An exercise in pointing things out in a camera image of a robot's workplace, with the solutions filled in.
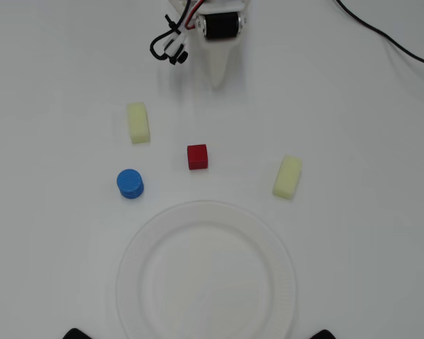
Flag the red and black servo wires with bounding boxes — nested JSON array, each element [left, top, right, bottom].
[[176, 0, 208, 32]]

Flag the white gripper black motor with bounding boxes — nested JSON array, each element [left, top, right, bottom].
[[169, 0, 249, 90]]

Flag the small white wrist camera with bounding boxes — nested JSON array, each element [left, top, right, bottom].
[[163, 30, 189, 66]]

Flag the blue ridged cylinder block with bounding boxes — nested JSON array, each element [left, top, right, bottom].
[[116, 168, 145, 200]]

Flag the thin black cable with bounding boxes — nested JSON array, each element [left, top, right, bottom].
[[334, 0, 424, 69]]

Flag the white paper plate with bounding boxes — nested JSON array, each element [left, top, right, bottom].
[[114, 199, 299, 339]]

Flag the pale yellow sponge block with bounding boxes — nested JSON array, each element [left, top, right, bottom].
[[126, 102, 152, 145], [271, 154, 303, 202]]

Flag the black rounded stand foot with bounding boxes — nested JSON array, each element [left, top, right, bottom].
[[62, 328, 93, 339], [308, 328, 335, 339]]

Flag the red cube block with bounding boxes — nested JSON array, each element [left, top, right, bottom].
[[187, 143, 209, 171]]

